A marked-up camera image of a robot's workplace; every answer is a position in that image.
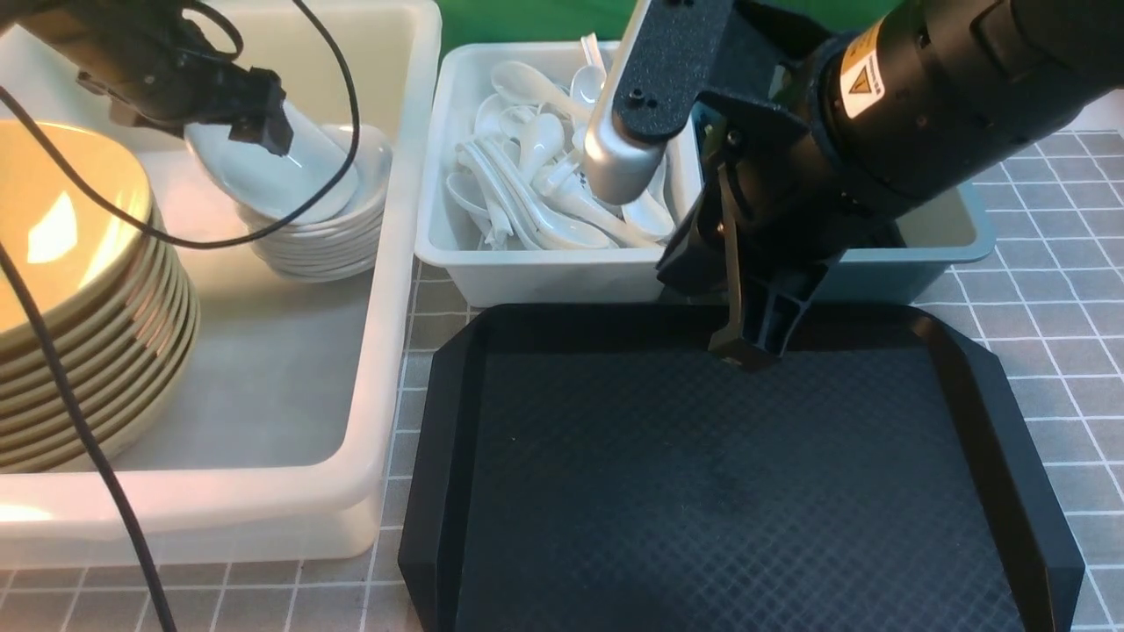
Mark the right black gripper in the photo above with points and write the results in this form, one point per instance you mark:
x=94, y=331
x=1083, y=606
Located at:
x=787, y=192

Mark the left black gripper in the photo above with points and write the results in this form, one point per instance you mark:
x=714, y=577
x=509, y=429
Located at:
x=165, y=74

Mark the white square sauce dish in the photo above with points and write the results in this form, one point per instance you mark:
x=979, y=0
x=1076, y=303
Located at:
x=272, y=185

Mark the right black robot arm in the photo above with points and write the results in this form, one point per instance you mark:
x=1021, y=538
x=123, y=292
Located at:
x=958, y=85

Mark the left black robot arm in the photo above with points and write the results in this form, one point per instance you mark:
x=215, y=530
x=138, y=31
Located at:
x=52, y=22

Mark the stack of white dishes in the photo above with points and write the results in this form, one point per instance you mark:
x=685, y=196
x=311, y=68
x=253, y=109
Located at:
x=347, y=244

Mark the blue-grey chopstick bin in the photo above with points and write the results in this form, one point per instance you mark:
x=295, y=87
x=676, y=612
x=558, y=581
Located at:
x=895, y=265

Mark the green cloth backdrop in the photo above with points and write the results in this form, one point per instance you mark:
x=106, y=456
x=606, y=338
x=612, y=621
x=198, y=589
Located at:
x=468, y=22

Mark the stack of yellow bowls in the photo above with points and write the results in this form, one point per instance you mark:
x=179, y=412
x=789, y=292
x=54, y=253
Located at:
x=122, y=312

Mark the black serving tray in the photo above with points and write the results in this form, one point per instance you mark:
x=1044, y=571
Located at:
x=595, y=468

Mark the pile of white spoons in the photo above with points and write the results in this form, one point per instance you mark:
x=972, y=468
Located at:
x=520, y=171

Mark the white spoon bin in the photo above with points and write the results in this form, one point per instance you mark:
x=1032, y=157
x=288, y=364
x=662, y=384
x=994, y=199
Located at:
x=447, y=238

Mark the large white plastic tub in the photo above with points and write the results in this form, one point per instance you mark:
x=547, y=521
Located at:
x=274, y=441

